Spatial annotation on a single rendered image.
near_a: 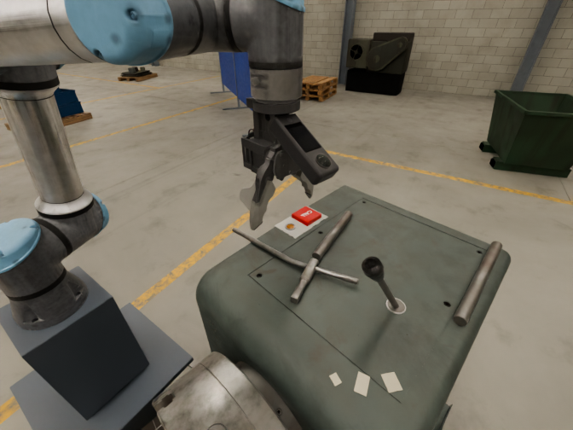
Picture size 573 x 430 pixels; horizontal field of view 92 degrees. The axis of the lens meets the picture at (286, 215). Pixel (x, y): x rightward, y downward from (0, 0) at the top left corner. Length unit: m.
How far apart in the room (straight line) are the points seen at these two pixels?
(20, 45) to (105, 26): 0.14
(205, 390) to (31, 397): 0.84
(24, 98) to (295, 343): 0.66
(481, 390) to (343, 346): 1.67
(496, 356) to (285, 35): 2.19
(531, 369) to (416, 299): 1.81
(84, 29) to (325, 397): 0.52
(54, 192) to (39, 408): 0.69
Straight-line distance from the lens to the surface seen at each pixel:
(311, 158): 0.40
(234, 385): 0.51
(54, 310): 0.89
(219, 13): 0.42
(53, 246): 0.84
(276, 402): 0.55
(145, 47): 0.32
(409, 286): 0.64
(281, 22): 0.40
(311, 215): 0.76
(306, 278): 0.57
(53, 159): 0.78
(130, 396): 1.13
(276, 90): 0.41
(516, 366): 2.35
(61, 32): 0.39
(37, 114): 0.74
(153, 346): 1.19
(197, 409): 0.51
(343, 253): 0.67
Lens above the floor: 1.70
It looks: 35 degrees down
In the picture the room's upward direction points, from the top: straight up
